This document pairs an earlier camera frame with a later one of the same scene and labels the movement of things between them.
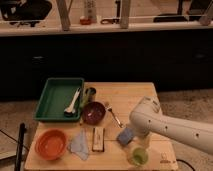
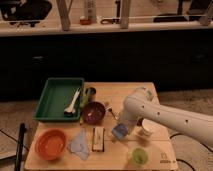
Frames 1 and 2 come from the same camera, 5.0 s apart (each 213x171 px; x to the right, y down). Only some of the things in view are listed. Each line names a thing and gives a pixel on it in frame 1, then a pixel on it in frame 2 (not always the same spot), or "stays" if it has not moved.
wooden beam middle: x=124 y=14 stays
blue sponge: x=125 y=136 -> x=120 y=131
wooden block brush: x=98 y=139 stays
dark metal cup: x=90 y=92 stays
